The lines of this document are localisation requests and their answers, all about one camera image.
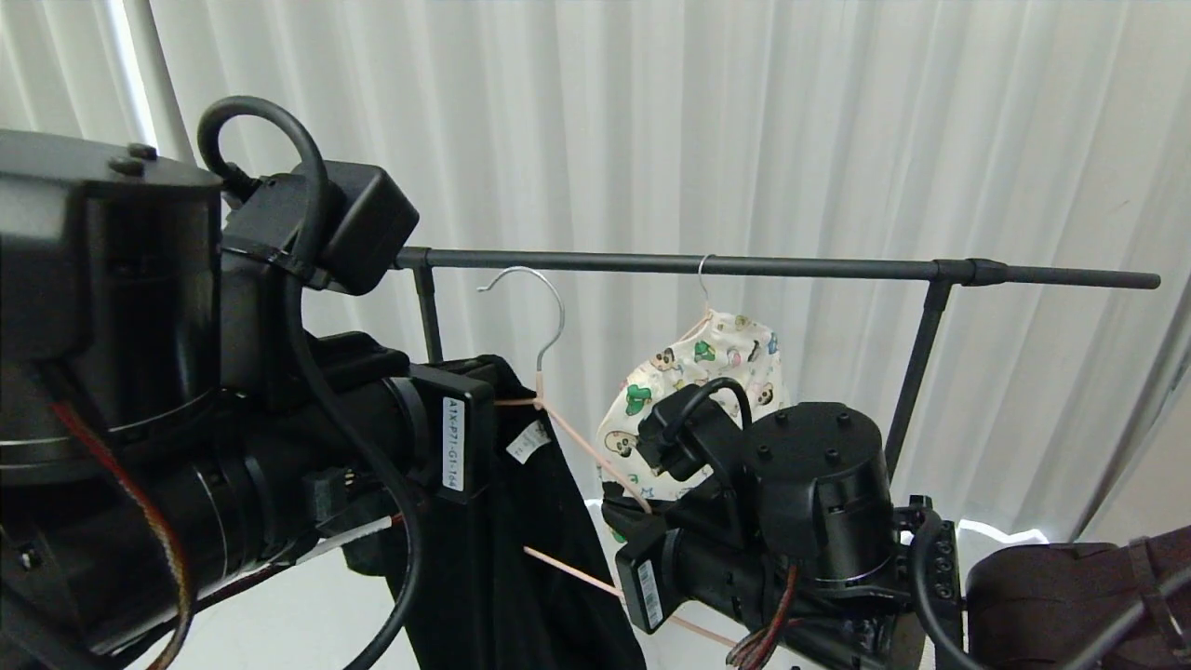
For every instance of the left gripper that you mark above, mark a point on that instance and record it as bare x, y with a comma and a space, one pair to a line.
372, 437

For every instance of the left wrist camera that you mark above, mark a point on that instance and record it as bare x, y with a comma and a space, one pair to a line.
363, 223

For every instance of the cream printed garment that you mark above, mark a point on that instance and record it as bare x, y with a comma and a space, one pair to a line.
716, 363

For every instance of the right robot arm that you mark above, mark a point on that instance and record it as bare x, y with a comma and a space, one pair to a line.
819, 484

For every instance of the white curtain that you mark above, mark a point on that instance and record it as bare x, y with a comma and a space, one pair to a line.
744, 121

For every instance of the pink clothes hanger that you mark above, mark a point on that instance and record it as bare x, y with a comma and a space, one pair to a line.
558, 298
704, 279

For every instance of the black garment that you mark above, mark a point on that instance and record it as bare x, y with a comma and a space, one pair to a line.
558, 577

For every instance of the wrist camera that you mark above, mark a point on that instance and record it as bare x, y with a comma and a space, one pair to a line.
689, 447
363, 223

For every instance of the black clothes rack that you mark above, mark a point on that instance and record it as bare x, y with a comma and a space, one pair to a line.
744, 267

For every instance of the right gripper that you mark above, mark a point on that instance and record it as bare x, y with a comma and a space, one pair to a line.
707, 577

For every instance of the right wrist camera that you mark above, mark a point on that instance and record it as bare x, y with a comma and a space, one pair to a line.
689, 447

